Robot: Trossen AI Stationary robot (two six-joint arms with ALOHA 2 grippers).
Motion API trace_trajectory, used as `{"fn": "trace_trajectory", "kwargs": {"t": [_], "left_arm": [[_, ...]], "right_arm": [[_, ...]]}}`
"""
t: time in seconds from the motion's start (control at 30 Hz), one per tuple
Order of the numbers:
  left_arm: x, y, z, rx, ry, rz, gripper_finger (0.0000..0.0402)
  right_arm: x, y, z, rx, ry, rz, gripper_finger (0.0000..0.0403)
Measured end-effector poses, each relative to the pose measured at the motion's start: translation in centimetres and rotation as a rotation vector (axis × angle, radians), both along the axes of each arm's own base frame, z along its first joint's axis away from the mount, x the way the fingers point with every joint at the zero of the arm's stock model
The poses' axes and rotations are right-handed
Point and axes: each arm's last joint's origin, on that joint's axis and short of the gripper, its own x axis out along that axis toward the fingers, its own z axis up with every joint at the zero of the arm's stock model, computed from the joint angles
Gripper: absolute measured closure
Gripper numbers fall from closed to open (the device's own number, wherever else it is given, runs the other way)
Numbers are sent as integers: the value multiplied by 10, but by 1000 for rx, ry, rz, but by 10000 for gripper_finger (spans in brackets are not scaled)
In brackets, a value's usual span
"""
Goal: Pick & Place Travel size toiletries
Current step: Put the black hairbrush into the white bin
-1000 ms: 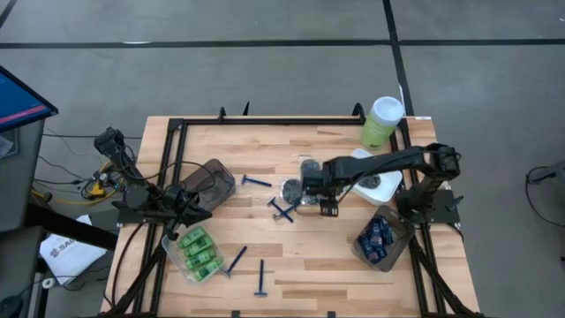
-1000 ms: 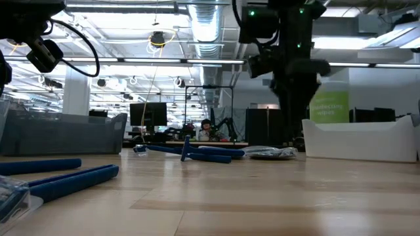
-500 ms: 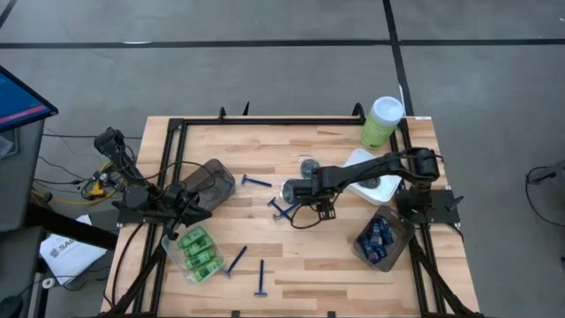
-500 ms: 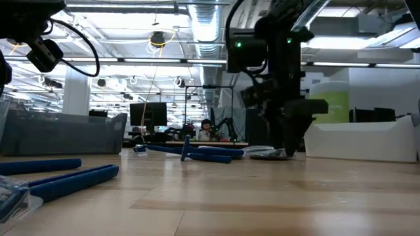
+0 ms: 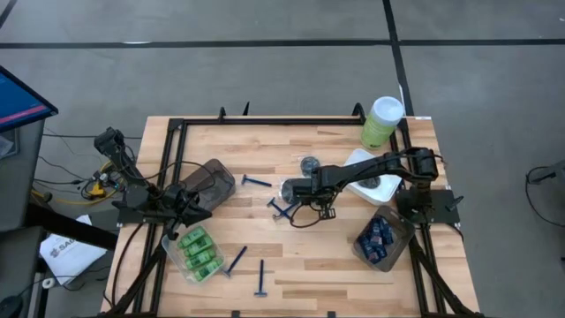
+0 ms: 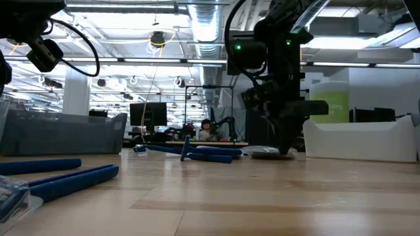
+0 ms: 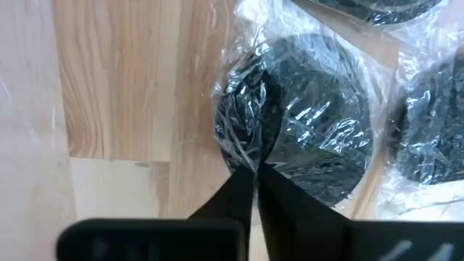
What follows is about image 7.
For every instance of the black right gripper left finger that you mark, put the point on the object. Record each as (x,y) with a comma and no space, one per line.
(232,203)

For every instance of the black round pad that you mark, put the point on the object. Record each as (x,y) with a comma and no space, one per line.
(366,9)
(431,119)
(311,108)

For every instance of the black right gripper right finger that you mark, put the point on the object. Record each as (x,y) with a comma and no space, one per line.
(290,210)

